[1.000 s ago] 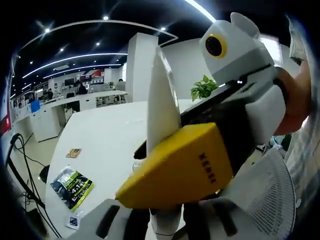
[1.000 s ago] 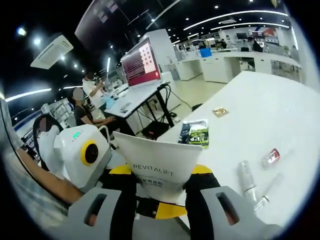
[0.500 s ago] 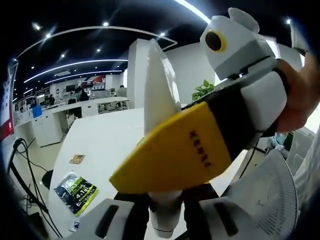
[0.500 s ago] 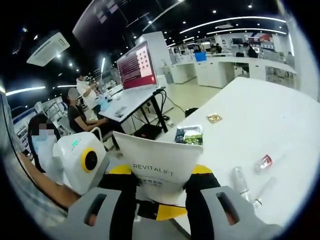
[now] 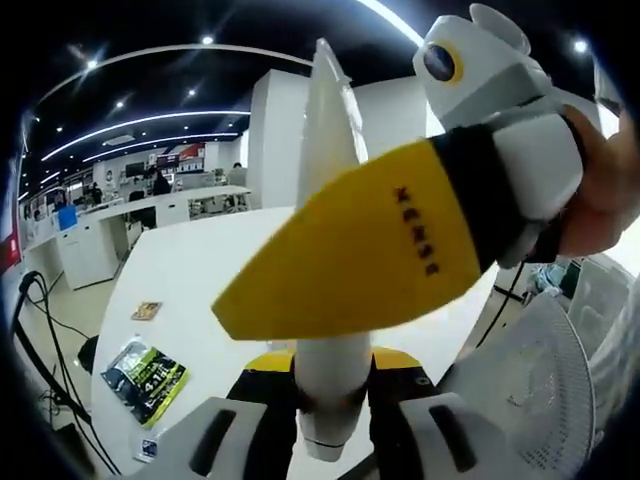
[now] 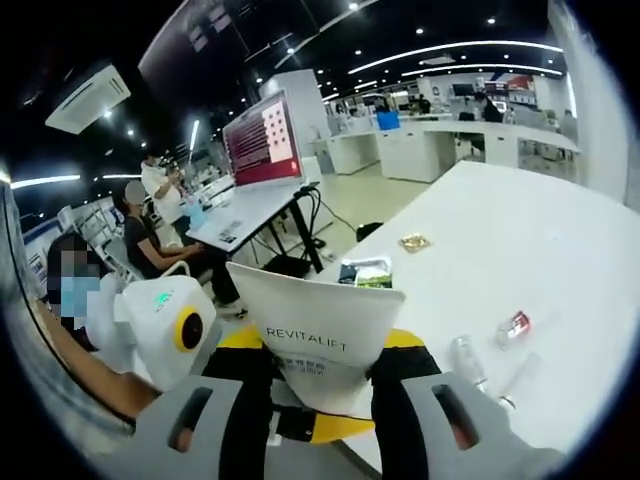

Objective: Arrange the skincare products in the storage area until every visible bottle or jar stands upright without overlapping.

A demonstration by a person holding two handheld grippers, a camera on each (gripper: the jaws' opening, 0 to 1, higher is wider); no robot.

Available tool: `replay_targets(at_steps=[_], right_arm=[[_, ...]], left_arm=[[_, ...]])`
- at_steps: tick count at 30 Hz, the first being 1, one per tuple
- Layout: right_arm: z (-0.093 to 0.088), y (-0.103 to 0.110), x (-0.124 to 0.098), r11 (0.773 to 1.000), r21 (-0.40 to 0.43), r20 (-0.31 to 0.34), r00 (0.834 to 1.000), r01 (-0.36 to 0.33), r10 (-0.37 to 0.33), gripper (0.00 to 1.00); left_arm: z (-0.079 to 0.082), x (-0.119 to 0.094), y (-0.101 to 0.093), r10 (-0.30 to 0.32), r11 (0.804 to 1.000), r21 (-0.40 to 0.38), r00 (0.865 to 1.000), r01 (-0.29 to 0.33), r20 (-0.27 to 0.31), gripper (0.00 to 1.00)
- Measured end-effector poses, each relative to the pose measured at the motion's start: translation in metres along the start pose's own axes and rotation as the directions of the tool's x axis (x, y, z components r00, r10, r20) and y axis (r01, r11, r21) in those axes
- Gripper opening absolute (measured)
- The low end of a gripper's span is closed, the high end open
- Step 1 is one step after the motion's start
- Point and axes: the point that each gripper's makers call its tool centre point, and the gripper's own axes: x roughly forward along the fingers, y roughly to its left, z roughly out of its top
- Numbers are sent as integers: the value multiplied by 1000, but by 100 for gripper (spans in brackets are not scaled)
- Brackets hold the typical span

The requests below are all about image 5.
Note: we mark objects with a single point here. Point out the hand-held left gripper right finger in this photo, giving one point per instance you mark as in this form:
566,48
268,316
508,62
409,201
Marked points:
425,440

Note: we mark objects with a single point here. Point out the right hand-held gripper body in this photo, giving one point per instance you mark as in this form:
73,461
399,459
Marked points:
475,75

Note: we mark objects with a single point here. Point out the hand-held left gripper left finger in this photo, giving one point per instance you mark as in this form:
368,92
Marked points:
240,435

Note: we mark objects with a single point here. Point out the green black sachet packet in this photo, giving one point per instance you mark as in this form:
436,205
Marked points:
145,380

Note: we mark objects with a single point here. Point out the gold foil packet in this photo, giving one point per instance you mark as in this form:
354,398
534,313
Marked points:
147,310

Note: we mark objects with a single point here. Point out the blue storage bin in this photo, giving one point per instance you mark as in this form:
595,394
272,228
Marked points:
68,219

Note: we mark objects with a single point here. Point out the person's right hand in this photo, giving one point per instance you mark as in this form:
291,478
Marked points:
600,190

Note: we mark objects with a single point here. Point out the grey mesh office chair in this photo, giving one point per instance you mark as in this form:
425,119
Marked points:
545,380

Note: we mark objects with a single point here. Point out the white mesh chair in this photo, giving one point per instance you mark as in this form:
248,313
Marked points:
597,305

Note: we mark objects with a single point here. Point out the long white counter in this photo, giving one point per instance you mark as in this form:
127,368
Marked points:
90,250

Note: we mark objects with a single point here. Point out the open laptop red screen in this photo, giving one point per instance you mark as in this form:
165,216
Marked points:
12,250

